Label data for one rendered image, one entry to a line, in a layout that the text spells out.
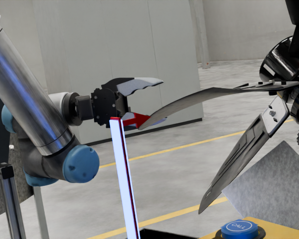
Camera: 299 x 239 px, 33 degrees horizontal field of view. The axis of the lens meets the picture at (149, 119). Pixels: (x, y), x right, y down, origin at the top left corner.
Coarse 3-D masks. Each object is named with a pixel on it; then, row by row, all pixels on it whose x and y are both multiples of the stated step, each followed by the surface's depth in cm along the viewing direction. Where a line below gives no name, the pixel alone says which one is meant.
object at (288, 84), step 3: (294, 81) 93; (297, 81) 92; (255, 84) 97; (276, 84) 93; (279, 84) 93; (288, 84) 90; (291, 84) 90; (294, 84) 91; (297, 84) 91; (285, 87) 89
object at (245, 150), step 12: (252, 132) 106; (264, 132) 102; (240, 144) 110; (252, 144) 103; (228, 156) 114; (240, 156) 106; (252, 156) 101; (228, 168) 108; (240, 168) 103; (216, 180) 111; (228, 180) 104; (216, 192) 105; (204, 204) 107
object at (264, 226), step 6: (258, 222) 58; (264, 222) 57; (270, 222) 57; (258, 228) 56; (264, 228) 56; (270, 228) 56; (276, 228) 55; (282, 228) 55; (288, 228) 55; (210, 234) 56; (216, 234) 55; (264, 234) 54; (270, 234) 54; (276, 234) 54; (282, 234) 53; (288, 234) 53; (294, 234) 53
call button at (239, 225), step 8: (224, 224) 56; (232, 224) 55; (240, 224) 55; (248, 224) 55; (256, 224) 55; (224, 232) 54; (232, 232) 53; (240, 232) 53; (248, 232) 53; (256, 232) 54
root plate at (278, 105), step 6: (276, 96) 106; (276, 102) 105; (282, 102) 102; (276, 108) 103; (282, 108) 101; (264, 114) 107; (276, 114) 102; (282, 114) 100; (264, 120) 106; (270, 120) 103; (282, 120) 99; (270, 126) 102; (276, 126) 100; (270, 132) 100
